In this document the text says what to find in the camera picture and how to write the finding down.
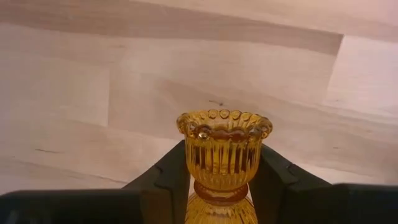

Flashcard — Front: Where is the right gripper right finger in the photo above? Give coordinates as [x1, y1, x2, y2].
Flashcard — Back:
[249, 144, 398, 224]

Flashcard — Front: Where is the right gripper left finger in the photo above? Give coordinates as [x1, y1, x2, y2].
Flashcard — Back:
[0, 139, 192, 224]

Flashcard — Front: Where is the amber ribbed glass candle holder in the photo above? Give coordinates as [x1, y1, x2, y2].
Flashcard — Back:
[176, 108, 274, 224]

